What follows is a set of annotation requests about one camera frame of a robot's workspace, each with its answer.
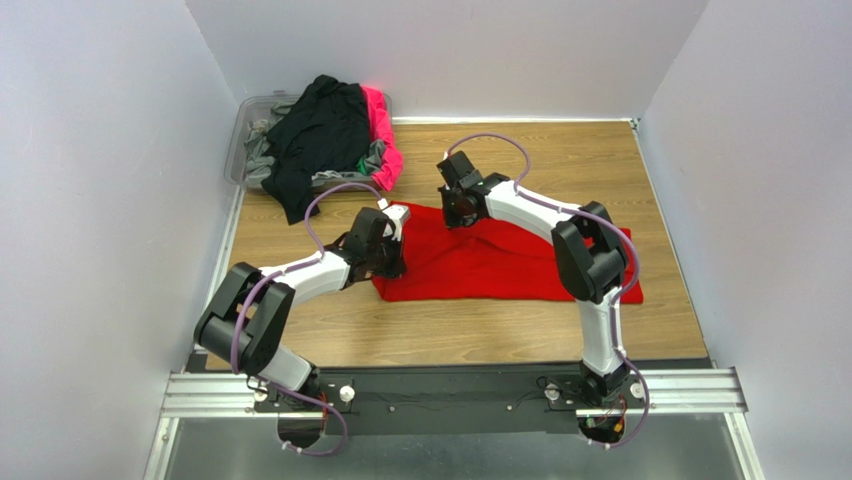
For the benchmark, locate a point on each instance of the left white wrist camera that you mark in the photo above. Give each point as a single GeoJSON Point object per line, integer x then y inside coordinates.
{"type": "Point", "coordinates": [396, 215]}

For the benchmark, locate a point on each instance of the pink t-shirt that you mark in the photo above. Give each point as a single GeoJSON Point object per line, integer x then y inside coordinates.
{"type": "Point", "coordinates": [380, 125]}

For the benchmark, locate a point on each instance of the green garment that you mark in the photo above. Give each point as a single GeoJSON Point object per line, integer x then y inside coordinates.
{"type": "Point", "coordinates": [362, 167]}

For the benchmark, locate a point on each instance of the black t-shirt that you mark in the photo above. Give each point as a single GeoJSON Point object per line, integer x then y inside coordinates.
{"type": "Point", "coordinates": [326, 129]}

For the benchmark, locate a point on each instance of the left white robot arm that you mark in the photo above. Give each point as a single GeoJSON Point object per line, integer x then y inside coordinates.
{"type": "Point", "coordinates": [244, 321]}

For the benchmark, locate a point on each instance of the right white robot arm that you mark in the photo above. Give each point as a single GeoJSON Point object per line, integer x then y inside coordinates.
{"type": "Point", "coordinates": [591, 256]}

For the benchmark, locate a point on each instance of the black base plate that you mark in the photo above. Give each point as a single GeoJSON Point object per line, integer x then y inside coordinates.
{"type": "Point", "coordinates": [551, 397]}

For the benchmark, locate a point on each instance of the clear plastic bin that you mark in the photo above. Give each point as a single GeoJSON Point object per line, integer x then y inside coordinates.
{"type": "Point", "coordinates": [255, 114]}

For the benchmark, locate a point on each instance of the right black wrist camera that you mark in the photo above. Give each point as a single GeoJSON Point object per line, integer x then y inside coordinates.
{"type": "Point", "coordinates": [458, 172]}

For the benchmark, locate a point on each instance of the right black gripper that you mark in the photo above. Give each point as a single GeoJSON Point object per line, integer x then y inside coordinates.
{"type": "Point", "coordinates": [454, 217]}

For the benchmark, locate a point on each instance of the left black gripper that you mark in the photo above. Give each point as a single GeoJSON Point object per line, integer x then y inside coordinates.
{"type": "Point", "coordinates": [389, 264]}

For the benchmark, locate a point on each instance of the red t-shirt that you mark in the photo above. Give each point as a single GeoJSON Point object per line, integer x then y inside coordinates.
{"type": "Point", "coordinates": [490, 260]}

